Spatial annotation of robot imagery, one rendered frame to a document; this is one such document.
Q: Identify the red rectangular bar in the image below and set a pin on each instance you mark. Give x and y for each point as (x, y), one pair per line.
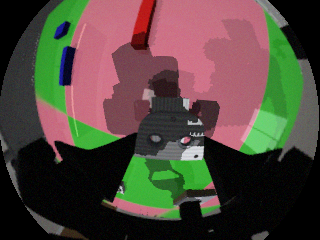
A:
(143, 25)

